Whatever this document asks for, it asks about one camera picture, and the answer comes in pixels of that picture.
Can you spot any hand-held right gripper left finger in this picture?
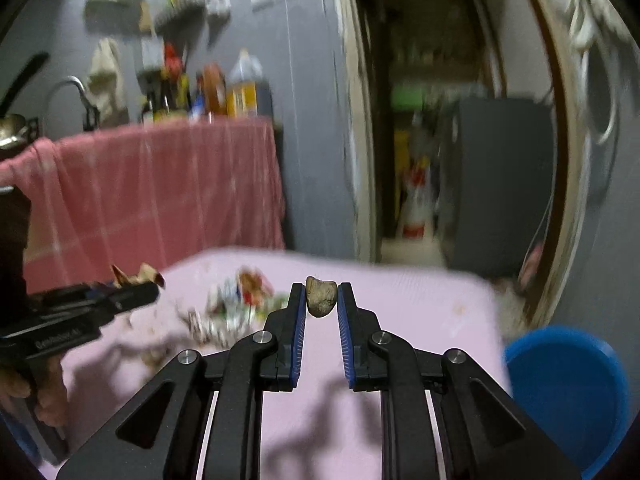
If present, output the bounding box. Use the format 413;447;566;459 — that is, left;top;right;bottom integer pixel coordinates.
54;282;307;480

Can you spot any dark sauce bottle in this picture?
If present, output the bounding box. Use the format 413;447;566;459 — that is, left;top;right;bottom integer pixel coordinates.
152;72;180;122

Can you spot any person's left hand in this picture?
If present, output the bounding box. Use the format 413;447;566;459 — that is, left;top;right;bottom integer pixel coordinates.
0;355;69;428

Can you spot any beige hanging towel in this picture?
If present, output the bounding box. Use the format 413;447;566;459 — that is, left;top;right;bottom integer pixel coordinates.
87;37;129;127

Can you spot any metal faucet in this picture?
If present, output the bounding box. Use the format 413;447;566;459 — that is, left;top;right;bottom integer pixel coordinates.
46;76;102;132

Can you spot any brown paper scrap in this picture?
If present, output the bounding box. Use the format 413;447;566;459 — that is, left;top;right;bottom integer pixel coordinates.
110;262;166;289

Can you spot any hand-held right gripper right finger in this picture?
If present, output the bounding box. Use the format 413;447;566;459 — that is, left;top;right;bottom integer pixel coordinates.
337;282;583;480

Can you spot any red hanging item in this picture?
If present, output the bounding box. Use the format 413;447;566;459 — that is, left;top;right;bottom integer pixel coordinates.
164;42;184;74

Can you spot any pink table cover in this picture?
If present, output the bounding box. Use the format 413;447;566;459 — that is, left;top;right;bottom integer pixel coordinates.
37;246;513;480

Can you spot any blue plastic bin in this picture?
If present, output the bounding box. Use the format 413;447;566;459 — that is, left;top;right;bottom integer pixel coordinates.
502;325;632;480

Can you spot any wall-mounted rack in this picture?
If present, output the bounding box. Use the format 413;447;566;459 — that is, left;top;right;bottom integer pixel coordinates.
152;1;209;37

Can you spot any pile of crumpled wrappers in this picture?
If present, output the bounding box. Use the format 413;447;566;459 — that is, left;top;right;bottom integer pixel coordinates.
187;266;289;347

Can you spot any white and red bottle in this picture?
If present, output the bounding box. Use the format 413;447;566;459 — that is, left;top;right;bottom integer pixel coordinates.
401;159;432;239

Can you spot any large cooking oil bottle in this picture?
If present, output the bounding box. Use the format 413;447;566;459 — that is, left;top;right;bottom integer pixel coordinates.
227;49;264;119

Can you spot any grey refrigerator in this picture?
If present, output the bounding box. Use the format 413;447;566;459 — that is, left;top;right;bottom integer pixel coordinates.
444;98;557;277

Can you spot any brown sauce bottle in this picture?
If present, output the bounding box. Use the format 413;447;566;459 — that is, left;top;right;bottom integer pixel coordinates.
202;62;229;117

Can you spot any hanging plastic bag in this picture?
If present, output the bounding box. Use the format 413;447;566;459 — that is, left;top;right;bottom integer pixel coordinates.
84;0;149;37

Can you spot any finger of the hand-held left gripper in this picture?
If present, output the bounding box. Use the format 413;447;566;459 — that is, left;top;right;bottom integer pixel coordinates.
85;281;161;318

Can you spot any pink checked cloth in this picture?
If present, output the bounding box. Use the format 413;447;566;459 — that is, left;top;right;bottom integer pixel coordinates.
0;116;287;297

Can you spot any wooden door frame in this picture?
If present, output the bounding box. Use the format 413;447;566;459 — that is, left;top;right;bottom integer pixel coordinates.
329;0;598;333

